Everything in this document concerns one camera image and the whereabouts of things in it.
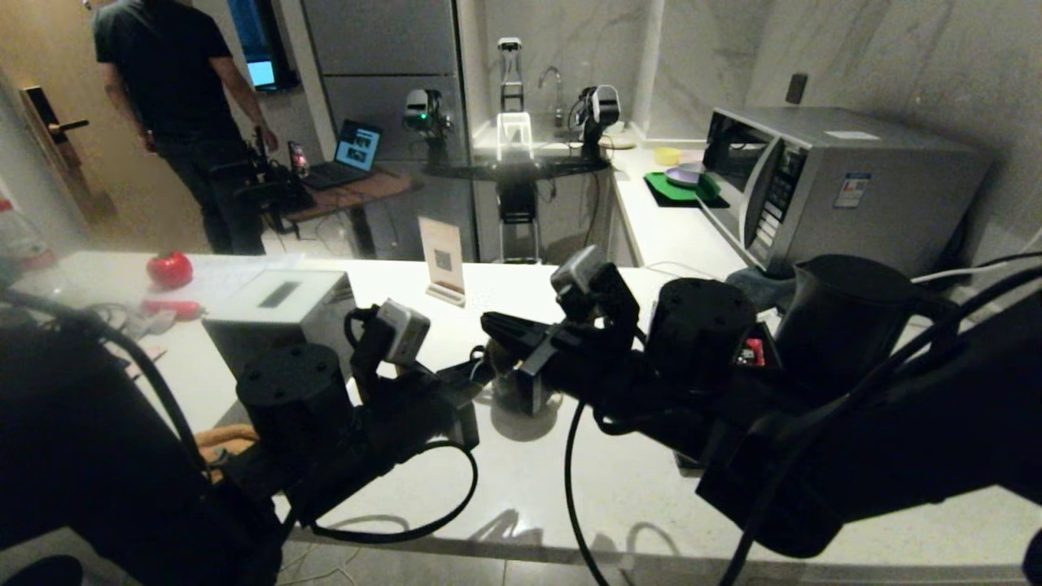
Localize black mug white inside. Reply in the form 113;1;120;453
487;358;540;414

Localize black electric kettle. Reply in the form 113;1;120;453
773;255;957;408

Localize QR code table sign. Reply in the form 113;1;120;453
419;217;468;309

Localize black compartment box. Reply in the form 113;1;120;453
733;320;784;367

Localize dark grey cloth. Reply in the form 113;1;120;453
727;267;784;310

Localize black tissue box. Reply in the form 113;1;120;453
202;271;359;379

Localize green mat black edge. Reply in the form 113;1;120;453
643;172;725;210

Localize orange terry cloth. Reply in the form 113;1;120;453
195;423;261;466

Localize brown wooden side table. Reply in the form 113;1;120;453
285;169;424;225

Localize chrome faucet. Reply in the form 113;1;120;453
537;67;568;129

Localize black laptop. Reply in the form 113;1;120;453
303;120;383;190

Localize grey device green light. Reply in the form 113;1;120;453
404;90;453;141

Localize crumpled white wrapper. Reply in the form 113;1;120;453
130;312;180;341

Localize red toy tomato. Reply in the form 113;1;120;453
147;252;195;290

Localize grey refrigerator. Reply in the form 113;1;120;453
281;0;479;263

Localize silver microwave oven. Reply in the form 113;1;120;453
701;107;992;279

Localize dark framed blue screen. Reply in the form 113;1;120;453
226;0;298;93

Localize person in black shirt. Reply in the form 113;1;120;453
92;0;282;257

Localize black round floor object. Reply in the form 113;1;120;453
0;556;84;586

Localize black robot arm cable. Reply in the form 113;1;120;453
564;269;1042;586
0;289;479;544

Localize black round pedestal table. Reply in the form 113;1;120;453
423;157;611;266

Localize thick white cable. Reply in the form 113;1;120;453
912;265;1010;284

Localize black power cable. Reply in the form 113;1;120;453
977;250;1042;271

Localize black door lock handle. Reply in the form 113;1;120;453
23;86;93;172

